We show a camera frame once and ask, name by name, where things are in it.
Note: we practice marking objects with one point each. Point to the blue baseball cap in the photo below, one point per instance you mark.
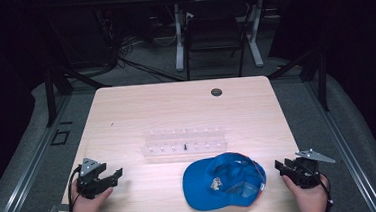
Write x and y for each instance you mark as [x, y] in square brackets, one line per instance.
[221, 184]

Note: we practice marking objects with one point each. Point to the person's right hand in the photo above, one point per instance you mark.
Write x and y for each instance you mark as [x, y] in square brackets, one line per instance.
[308, 199]

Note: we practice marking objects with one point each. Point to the black metal frame stand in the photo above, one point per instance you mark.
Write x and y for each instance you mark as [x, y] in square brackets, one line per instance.
[313, 67]
[53, 78]

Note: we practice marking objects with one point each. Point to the round grey table grommet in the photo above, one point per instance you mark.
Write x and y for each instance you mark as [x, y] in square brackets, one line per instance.
[216, 92]

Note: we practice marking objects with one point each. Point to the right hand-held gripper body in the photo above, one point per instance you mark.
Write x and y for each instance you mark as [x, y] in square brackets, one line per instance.
[306, 171]

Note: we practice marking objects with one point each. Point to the black office chair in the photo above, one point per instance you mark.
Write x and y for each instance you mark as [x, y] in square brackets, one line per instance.
[216, 30]

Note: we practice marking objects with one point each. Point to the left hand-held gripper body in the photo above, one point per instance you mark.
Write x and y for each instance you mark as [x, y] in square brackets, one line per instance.
[88, 183]

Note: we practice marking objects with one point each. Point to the grey tape strip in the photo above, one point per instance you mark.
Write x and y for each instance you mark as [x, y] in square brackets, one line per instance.
[59, 208]

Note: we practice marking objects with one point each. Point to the person's left hand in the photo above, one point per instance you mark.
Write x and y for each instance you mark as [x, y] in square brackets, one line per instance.
[89, 209]

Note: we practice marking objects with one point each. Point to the clear acrylic peg rack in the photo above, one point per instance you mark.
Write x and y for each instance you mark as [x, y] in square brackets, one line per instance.
[184, 143]

